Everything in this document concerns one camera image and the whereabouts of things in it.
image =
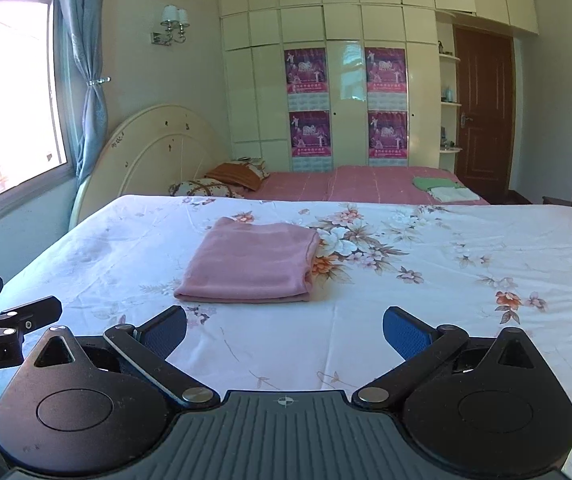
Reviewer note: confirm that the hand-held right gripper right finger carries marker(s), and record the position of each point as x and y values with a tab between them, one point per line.
406	332

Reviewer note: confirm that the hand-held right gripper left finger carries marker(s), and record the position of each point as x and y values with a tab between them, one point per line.
163	332

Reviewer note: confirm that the white floral bed sheet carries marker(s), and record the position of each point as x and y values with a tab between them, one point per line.
441	270

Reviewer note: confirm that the folded white cloth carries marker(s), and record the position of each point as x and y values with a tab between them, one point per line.
453	195

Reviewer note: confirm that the white patterned pillow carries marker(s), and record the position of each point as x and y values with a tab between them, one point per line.
205	189

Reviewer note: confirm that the folded green cloth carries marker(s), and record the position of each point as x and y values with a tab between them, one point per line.
436	182

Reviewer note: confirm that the pink checked bed sheet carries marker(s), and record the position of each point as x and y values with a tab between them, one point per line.
366	182

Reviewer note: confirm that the cream rounded headboard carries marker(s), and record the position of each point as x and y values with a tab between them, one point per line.
155	160

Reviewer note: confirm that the orange striped pillow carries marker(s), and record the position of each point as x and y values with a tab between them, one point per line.
236	175

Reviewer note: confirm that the cream corner shelves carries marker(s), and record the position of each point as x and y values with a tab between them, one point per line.
448	105

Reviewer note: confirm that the brown wooden door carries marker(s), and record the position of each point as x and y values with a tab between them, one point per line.
483	110

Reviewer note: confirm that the metal curtain tieback hook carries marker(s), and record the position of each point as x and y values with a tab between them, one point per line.
99	80

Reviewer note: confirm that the teal bottle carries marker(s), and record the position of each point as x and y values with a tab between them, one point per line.
450	93

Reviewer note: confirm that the blue curtain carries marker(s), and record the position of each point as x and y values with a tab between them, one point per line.
88	35

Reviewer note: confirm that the cream glossy wardrobe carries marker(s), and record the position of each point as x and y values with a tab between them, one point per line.
346	5

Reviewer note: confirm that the aluminium frame window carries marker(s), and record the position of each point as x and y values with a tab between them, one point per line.
10	100

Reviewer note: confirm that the purple wall poster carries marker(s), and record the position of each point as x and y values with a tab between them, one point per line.
386	72
306	72
310	135
388	135

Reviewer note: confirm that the glass wall lamp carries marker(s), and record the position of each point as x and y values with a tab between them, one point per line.
173	22

